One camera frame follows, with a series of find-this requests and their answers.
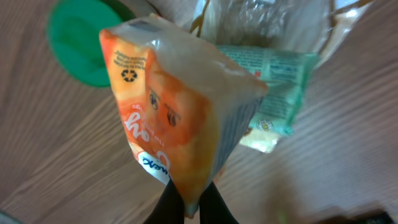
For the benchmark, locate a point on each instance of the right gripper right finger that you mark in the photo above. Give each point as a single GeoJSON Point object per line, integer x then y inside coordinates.
{"type": "Point", "coordinates": [213, 209]}

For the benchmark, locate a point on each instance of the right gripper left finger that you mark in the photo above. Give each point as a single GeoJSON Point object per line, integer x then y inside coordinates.
{"type": "Point", "coordinates": [169, 209]}

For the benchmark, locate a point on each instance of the orange tissue pack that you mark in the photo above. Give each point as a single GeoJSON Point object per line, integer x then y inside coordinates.
{"type": "Point", "coordinates": [183, 104]}

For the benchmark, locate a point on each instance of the teal wipes pack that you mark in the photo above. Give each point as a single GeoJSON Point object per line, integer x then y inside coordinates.
{"type": "Point", "coordinates": [286, 75]}

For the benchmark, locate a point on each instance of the green lid jar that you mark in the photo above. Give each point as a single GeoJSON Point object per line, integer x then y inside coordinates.
{"type": "Point", "coordinates": [73, 33]}

